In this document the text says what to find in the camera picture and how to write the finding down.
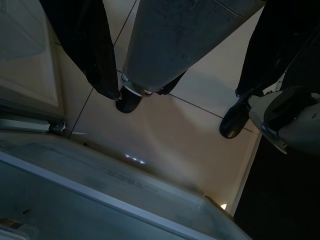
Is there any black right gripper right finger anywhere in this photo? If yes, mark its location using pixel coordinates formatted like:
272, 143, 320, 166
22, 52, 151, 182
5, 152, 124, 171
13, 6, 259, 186
235, 0, 320, 99

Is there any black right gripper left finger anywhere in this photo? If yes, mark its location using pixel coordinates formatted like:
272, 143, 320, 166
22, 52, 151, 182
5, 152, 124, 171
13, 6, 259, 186
39, 0, 121, 101

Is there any grey steel fridge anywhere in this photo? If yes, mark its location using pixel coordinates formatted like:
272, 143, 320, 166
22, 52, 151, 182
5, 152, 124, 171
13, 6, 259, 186
0, 0, 252, 240

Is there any black floor mat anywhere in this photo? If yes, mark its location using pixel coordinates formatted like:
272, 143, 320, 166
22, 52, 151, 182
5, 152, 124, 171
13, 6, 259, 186
232, 133, 320, 240

